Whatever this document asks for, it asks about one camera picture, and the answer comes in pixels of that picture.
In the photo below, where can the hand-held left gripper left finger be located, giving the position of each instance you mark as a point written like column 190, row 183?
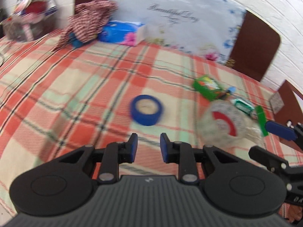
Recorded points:
column 133, row 147

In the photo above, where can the black marker with blue cap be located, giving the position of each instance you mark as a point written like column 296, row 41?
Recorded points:
column 230, row 90

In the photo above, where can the blue tissue box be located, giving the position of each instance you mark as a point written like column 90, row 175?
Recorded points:
column 116, row 32

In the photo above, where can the clear tape roll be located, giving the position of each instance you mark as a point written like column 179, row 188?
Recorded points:
column 209, row 126

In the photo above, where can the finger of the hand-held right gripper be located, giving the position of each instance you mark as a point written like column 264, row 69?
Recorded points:
column 280, row 129
column 267, row 158

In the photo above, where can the green cardboard box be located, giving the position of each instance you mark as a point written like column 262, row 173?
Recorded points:
column 208, row 87

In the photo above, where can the blue tape roll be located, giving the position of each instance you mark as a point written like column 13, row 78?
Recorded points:
column 144, row 120

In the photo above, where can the plaid tablecloth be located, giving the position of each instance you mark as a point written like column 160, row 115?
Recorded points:
column 71, row 87

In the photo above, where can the blue plush toy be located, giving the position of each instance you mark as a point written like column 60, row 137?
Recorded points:
column 77, row 41

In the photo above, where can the clear jar with decorations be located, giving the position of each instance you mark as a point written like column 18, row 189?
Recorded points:
column 26, row 16

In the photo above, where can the floral plastic bag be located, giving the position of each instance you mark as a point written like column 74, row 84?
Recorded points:
column 180, row 19

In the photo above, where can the brown cardboard box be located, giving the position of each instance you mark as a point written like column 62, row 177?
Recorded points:
column 292, row 104

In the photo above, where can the red checked cloth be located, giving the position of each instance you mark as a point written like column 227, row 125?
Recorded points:
column 87, row 21

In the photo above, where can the green foil packet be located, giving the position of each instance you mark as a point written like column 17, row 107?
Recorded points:
column 242, row 106

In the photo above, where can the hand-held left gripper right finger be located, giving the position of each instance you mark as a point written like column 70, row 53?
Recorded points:
column 164, row 149

